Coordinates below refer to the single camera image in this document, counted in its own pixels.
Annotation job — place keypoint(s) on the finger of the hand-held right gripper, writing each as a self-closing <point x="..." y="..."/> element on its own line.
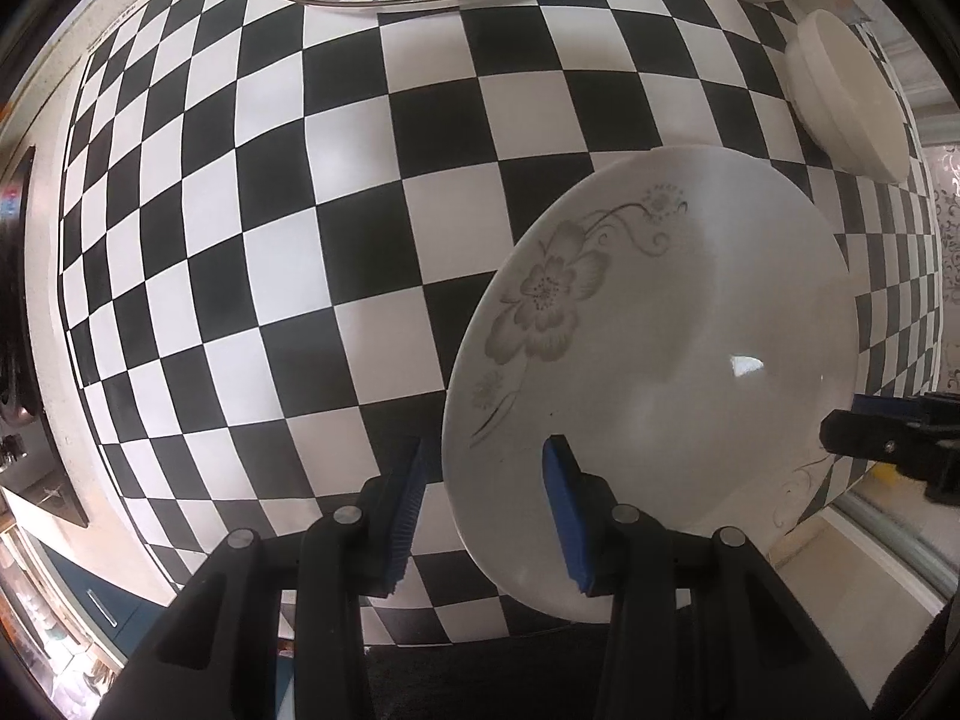
<point x="885" y="403"/>
<point x="862" y="435"/>

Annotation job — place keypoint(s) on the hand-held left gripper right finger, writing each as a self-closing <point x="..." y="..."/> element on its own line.
<point x="566" y="517"/>

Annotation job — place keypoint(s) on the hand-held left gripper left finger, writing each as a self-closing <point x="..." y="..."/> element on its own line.
<point x="405" y="517"/>

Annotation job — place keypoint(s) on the white plate grey floral print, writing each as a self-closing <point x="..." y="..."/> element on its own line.
<point x="660" y="315"/>

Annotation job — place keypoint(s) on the black white checkered tablecloth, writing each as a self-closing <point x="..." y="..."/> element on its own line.
<point x="300" y="240"/>

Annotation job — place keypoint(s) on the blue cabinet drawer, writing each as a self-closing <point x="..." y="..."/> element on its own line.
<point x="82" y="585"/>

